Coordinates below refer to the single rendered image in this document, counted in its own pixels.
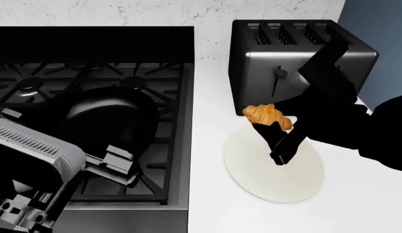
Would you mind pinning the round black stove burner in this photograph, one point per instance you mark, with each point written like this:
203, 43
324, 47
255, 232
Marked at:
28, 85
133, 82

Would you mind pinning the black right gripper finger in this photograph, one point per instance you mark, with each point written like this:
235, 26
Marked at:
278, 143
289, 105

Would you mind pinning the black cast iron stove grate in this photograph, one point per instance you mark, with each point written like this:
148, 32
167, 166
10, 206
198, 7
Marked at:
170, 102

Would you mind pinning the black four-slot toaster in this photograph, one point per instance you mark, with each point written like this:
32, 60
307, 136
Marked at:
259, 63

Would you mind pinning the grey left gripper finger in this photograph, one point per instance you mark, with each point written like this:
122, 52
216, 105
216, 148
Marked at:
132, 179
121, 155

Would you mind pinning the golden brown croissant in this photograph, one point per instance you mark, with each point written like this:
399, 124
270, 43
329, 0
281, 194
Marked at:
263, 114

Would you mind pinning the black frying pan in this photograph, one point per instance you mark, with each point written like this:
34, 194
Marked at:
100, 109

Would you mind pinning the black toaster lever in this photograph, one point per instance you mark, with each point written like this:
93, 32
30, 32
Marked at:
279, 72

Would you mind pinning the round white plate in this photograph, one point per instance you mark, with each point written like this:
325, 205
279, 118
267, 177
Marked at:
252, 174

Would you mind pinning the black gas stove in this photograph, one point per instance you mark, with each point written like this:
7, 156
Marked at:
174, 43

